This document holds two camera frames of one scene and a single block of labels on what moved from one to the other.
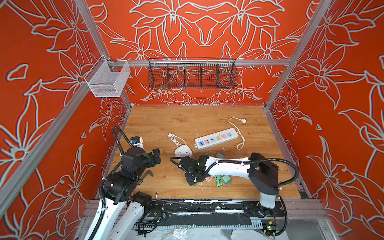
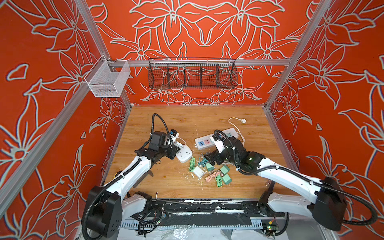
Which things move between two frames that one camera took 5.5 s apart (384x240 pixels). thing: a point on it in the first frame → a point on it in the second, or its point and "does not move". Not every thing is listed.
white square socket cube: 183,151 does not move
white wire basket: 107,78 does not move
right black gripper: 191,184 → 216,154
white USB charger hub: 137,141 → 173,132
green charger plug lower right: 227,179 does not move
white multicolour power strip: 216,138 does not move
